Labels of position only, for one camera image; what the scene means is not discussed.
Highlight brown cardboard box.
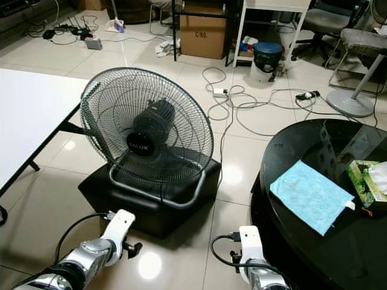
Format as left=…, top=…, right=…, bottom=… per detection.
left=180, top=5, right=228, bottom=60

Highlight black round glass table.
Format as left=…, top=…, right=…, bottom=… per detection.
left=250, top=118, right=387, bottom=290

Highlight white bin with blue lid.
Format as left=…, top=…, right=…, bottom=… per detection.
left=250, top=41, right=284, bottom=84

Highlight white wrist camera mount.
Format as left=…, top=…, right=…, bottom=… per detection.
left=105, top=209, right=136, bottom=250
left=239, top=225, right=266, bottom=267

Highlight black power strip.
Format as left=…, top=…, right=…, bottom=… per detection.
left=296, top=91, right=320, bottom=102

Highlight black power adapters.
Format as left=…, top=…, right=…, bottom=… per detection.
left=42, top=23, right=94, bottom=42

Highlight black metal shelf frame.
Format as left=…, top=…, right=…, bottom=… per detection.
left=172, top=0, right=246, bottom=66

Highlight grey cushioned metal chair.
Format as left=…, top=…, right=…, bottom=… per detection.
left=328, top=28, right=387, bottom=92

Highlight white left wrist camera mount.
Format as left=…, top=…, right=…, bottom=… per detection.
left=105, top=209, right=136, bottom=250

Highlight white crumpled papers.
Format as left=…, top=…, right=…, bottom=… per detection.
left=155, top=39, right=180, bottom=59

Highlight black floor fan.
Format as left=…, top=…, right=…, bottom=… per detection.
left=80, top=67, right=215, bottom=210

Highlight light blue cloth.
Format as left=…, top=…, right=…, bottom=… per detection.
left=269, top=160, right=356, bottom=237

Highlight grey floor cable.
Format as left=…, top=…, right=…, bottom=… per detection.
left=201, top=66, right=330, bottom=137

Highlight white table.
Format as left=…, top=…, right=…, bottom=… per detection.
left=0, top=68, right=84, bottom=197

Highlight small grey box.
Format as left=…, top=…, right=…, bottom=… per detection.
left=85, top=37, right=104, bottom=50

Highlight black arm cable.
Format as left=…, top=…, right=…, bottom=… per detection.
left=54, top=212, right=113, bottom=268
left=211, top=232, right=256, bottom=270

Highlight black box stool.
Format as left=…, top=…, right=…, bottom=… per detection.
left=77, top=158, right=222, bottom=239

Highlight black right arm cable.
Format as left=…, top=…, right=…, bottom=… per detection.
left=211, top=232, right=256, bottom=270

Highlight white dustpan brush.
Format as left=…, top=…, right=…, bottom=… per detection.
left=104, top=17, right=126, bottom=33

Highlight black office chair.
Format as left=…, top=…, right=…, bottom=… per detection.
left=291, top=0, right=371, bottom=62

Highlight green tissue box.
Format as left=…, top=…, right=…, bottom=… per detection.
left=346, top=160, right=387, bottom=210

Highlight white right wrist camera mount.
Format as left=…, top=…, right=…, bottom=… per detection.
left=239, top=225, right=266, bottom=267

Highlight white desk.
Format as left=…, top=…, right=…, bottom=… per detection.
left=232, top=0, right=313, bottom=68

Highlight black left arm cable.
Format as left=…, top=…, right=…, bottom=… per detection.
left=54, top=212, right=113, bottom=268

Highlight grey standing fan base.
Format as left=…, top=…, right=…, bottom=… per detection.
left=326, top=59, right=387, bottom=118

